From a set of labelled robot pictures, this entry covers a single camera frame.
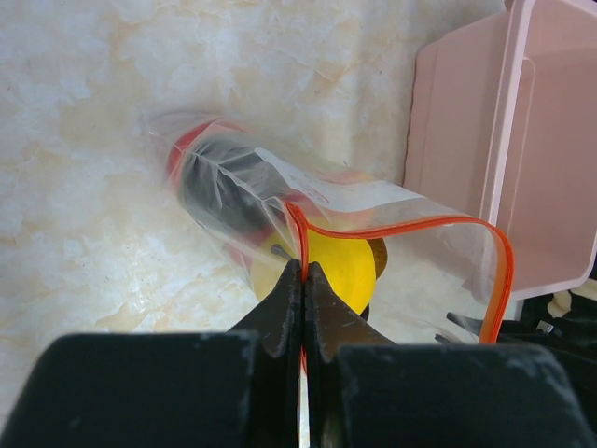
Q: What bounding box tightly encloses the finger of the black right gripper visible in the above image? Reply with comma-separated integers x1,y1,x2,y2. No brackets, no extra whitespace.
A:
435,312,483,344

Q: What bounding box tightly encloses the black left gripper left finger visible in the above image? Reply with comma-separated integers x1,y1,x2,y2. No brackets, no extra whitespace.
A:
1,260,302,447

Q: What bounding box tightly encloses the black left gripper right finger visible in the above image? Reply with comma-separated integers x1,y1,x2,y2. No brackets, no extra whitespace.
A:
304,263,596,447

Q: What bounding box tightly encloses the clear zip bag orange zipper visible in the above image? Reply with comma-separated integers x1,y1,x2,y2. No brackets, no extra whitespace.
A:
144,110,514,343

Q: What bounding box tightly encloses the orange brown fruit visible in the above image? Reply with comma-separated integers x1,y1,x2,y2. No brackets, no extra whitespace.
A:
368,238,388,279

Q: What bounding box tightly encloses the yellow lemon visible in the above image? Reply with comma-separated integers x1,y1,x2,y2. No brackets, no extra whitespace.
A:
248,226,377,315

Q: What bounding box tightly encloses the pink plastic bin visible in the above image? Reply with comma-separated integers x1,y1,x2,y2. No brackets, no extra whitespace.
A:
404,1,596,300

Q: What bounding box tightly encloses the dark purple fruit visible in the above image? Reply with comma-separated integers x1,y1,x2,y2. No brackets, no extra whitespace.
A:
177,147,285,234

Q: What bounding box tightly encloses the red apple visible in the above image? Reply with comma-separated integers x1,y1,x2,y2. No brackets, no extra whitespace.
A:
166,118,247,186

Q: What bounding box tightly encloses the black floral blanket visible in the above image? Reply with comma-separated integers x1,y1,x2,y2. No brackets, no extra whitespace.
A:
498,275,596,404

